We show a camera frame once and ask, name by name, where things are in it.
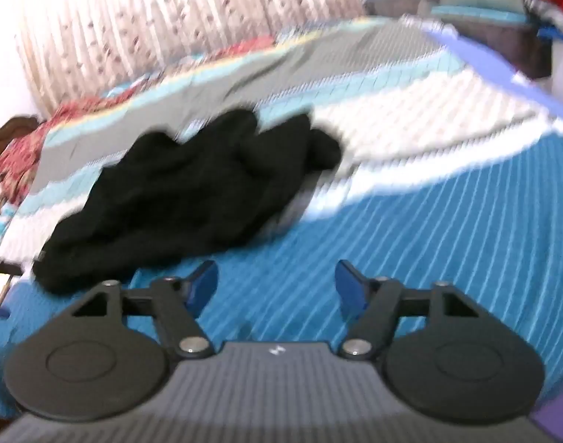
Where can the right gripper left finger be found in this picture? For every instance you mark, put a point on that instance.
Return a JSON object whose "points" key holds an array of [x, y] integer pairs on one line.
{"points": [[174, 304]]}

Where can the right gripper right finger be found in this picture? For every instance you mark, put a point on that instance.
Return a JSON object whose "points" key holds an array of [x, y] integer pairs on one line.
{"points": [[377, 305]]}

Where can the black pants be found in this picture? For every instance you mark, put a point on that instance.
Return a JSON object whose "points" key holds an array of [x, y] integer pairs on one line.
{"points": [[165, 201]]}

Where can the striped patterned bedsheet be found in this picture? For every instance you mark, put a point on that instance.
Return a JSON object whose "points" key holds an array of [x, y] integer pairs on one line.
{"points": [[448, 177]]}

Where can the carved wooden headboard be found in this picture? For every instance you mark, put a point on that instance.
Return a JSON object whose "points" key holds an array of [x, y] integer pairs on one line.
{"points": [[15, 127]]}

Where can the purple blue mattress edge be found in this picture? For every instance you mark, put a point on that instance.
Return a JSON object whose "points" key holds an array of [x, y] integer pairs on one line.
{"points": [[495, 69]]}

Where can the floral beige curtain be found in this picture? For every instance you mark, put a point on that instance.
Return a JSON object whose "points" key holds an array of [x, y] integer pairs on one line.
{"points": [[73, 48]]}

